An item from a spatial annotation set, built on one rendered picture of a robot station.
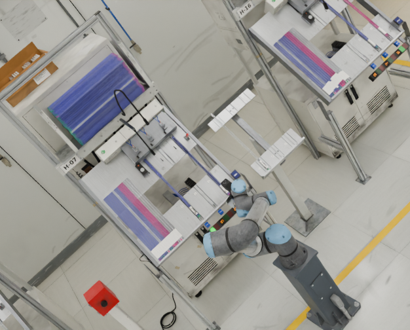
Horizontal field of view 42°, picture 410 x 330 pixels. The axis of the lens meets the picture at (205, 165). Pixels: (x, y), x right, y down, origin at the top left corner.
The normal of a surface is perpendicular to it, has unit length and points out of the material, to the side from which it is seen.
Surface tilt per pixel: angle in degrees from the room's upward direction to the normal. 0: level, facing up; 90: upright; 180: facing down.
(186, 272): 90
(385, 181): 0
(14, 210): 90
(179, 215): 45
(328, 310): 90
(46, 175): 90
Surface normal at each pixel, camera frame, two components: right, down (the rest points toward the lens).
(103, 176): -0.03, -0.25
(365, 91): 0.47, 0.32
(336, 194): -0.51, -0.67
